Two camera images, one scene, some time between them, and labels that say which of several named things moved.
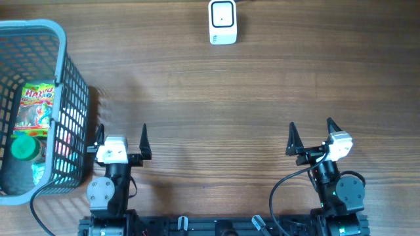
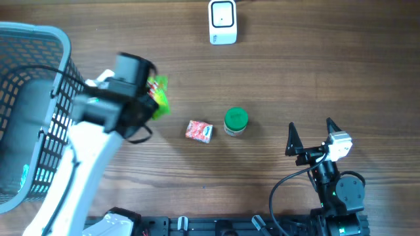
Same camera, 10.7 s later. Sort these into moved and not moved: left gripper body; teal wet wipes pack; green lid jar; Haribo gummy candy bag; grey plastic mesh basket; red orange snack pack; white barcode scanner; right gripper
Moved: Haribo gummy candy bag; teal wet wipes pack; green lid jar; left gripper body; red orange snack pack
Not moved: right gripper; white barcode scanner; grey plastic mesh basket
